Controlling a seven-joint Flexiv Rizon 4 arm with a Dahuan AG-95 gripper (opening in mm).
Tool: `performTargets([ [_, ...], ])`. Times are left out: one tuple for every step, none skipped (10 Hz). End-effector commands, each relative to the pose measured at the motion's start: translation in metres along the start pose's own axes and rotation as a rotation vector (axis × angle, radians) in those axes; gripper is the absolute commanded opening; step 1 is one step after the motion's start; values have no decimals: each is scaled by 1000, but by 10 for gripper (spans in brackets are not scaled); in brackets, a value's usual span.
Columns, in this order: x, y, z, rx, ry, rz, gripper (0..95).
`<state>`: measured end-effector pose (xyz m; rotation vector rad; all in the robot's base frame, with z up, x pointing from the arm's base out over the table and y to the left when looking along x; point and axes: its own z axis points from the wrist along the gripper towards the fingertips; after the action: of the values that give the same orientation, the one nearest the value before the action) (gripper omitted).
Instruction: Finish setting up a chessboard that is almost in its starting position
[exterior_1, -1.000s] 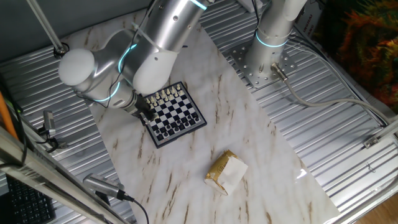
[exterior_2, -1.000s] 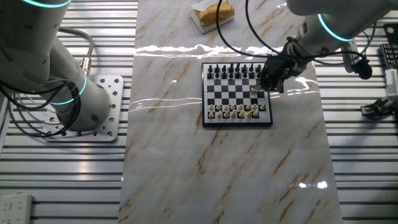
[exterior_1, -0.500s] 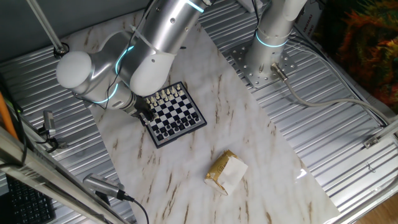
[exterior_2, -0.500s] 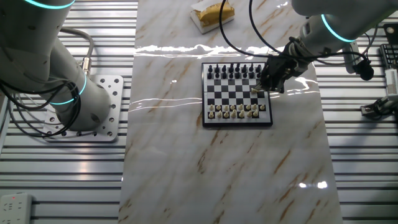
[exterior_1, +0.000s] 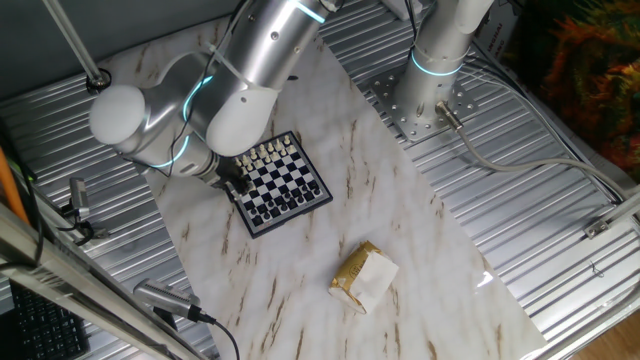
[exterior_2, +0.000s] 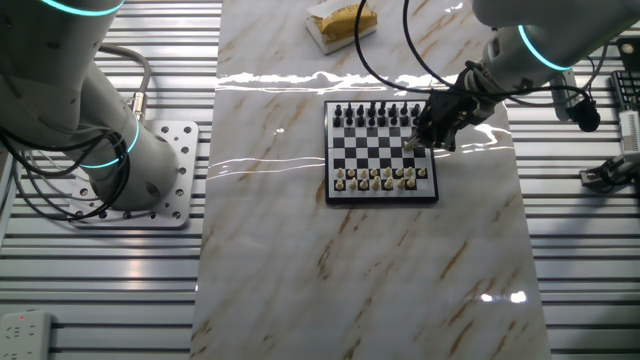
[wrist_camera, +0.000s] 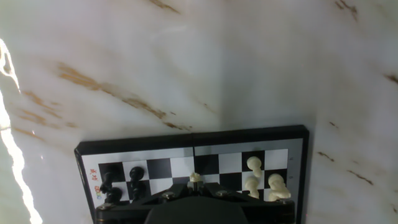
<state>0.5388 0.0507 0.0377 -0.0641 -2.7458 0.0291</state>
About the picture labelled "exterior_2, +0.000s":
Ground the black keyboard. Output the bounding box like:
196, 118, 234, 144
610, 69, 640, 112

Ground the black foam-covered microphone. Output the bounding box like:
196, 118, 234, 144
567, 97, 601, 134

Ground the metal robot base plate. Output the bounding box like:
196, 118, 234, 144
67, 119, 200, 230

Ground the white power strip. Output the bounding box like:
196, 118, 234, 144
0, 309, 54, 360

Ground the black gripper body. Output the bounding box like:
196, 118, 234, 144
435, 79, 501, 130

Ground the yellow tissue pack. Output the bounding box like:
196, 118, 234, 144
305, 0, 379, 55

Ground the black-framed magnetic chessboard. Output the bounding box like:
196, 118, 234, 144
323, 99, 440, 205

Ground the grey cable with metal connector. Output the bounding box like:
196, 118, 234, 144
97, 43, 153, 124

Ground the glossy marble-pattern mat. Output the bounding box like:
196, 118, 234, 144
188, 0, 552, 360

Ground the black base cable bundle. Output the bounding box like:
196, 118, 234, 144
0, 124, 133, 224

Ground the metal clamp mount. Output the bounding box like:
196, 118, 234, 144
579, 152, 640, 194

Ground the black plate with hole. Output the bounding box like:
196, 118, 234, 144
617, 37, 640, 71

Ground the long black cable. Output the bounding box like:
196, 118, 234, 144
401, 0, 469, 91
353, 0, 451, 96

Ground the white ribbed device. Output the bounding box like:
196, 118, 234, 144
618, 110, 640, 154

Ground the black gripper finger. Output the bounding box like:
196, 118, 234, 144
419, 122, 462, 152
411, 97, 442, 147

